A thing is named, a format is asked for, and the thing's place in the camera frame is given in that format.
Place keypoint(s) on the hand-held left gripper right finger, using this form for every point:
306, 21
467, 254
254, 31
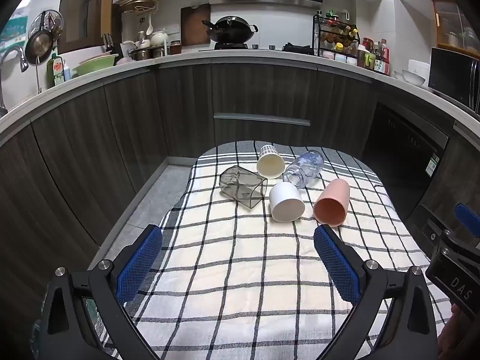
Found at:
337, 266

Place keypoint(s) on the black microwave oven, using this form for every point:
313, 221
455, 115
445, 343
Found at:
453, 78

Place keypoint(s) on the green printed wall sheet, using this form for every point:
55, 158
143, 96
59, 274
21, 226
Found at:
15, 26

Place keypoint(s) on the black and white checked cloth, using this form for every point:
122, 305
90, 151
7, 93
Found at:
240, 270

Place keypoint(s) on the clear plastic bottle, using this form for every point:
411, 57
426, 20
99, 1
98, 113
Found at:
303, 168

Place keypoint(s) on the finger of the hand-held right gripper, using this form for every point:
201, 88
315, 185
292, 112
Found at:
467, 219

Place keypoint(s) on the steel pot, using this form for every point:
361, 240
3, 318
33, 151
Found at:
140, 53

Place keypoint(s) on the steel kitchen faucet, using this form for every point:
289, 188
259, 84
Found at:
11, 71

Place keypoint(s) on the stack of white bowls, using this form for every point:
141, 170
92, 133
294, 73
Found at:
408, 77

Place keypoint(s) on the black wok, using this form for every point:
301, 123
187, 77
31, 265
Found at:
232, 30

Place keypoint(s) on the hanging steel frying pan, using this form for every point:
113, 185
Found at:
37, 47

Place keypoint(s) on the green dish soap bottle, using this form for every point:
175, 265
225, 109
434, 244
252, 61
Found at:
56, 69

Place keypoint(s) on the black bag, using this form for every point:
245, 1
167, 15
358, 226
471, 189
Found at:
298, 48

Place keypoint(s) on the black built-in dishwasher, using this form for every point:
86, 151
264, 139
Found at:
405, 146

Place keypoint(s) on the green plastic basin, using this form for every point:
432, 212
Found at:
95, 63

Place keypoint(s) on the brown jar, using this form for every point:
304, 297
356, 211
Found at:
175, 47

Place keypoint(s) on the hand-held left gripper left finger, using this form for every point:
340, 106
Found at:
138, 264

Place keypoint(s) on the knife block with knives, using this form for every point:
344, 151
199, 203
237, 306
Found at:
108, 41

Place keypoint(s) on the gas stove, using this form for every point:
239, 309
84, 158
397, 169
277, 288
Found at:
234, 46

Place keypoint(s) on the white hanging ladle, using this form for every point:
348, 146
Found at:
150, 26

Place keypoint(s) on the wooden glass-door cabinet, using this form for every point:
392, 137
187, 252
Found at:
450, 26

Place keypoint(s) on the white cup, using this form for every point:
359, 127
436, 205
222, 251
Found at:
287, 202

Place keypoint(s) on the dark sauce bottle red label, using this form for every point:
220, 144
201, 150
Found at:
381, 63

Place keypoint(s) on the dark wooden cutting board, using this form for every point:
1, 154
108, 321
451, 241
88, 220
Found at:
195, 26

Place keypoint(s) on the white teapot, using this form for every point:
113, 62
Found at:
159, 37

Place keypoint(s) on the brown wooden door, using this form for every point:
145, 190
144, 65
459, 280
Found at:
88, 7

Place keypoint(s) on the grey transparent square cup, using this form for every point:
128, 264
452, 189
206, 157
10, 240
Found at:
242, 187

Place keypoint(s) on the pink cup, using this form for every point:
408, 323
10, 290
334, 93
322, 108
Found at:
332, 202

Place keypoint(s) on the wall rack with wooden boards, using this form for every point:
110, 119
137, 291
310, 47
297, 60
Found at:
142, 0

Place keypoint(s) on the cream cup with patterned base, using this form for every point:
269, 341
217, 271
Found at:
270, 163

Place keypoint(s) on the white kettle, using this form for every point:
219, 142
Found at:
127, 49

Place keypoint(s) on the person's right hand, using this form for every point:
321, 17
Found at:
452, 333

